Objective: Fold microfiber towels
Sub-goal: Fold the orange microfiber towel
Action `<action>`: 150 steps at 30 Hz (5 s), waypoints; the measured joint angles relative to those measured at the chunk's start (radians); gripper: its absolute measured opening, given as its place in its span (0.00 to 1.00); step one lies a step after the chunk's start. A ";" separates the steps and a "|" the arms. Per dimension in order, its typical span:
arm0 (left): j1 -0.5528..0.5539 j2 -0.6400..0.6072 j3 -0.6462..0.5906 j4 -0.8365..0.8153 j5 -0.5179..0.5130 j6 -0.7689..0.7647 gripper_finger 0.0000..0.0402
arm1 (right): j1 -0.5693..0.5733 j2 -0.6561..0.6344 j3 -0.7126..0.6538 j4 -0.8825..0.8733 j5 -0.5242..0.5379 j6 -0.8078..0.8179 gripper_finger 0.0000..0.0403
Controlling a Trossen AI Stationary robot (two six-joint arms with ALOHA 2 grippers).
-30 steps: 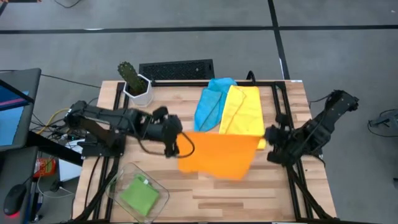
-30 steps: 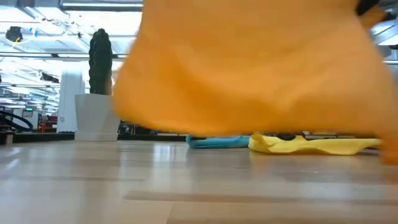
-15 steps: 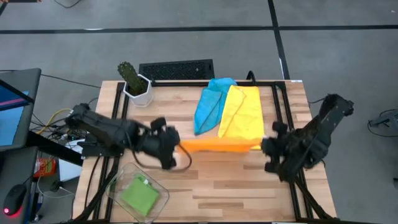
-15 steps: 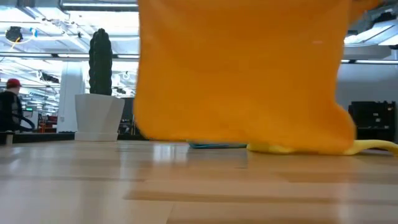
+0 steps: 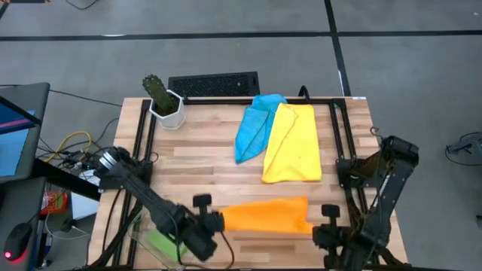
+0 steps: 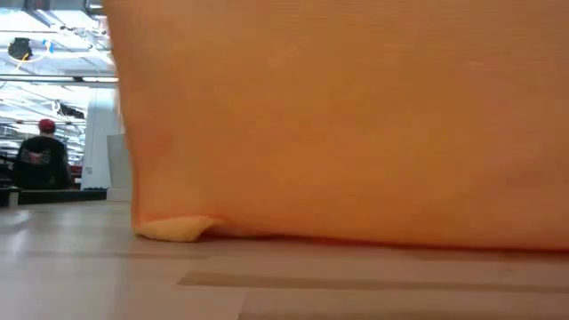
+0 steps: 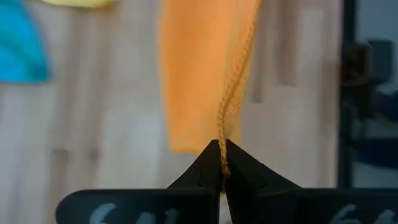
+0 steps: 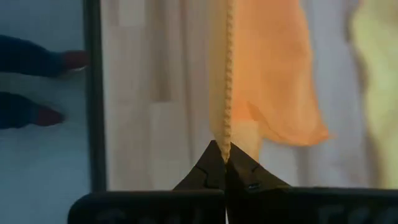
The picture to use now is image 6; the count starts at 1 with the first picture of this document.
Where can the person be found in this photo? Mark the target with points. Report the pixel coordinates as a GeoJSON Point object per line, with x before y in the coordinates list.
{"type": "Point", "coordinates": [42, 160]}

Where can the black aluminium table frame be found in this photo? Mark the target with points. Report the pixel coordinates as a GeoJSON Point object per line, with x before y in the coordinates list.
{"type": "Point", "coordinates": [58, 196]}

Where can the ceiling light strip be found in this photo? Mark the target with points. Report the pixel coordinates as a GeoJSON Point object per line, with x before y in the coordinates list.
{"type": "Point", "coordinates": [44, 79]}

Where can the orange microfiber towel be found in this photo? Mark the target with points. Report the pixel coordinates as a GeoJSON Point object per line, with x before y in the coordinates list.
{"type": "Point", "coordinates": [338, 124]}

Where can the white hexagonal plant pot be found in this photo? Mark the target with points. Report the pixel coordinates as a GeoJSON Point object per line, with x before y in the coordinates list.
{"type": "Point", "coordinates": [117, 164]}

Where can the black round ceiling device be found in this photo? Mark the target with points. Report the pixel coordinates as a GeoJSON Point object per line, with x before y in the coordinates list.
{"type": "Point", "coordinates": [20, 49]}

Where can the white column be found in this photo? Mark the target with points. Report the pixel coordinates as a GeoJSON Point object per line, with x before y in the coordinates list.
{"type": "Point", "coordinates": [100, 142]}

